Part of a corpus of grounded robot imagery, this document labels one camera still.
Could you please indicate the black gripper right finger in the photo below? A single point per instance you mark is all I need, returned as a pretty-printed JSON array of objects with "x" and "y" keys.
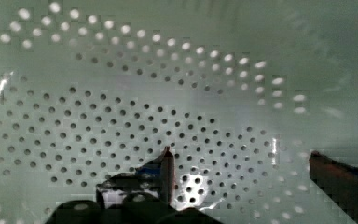
[{"x": 339, "y": 181}]

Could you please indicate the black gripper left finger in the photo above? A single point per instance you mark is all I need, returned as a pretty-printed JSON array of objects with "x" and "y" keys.
[{"x": 141, "y": 197}]

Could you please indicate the green plastic strainer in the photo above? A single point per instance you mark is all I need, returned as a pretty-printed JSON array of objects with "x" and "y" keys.
[{"x": 241, "y": 92}]

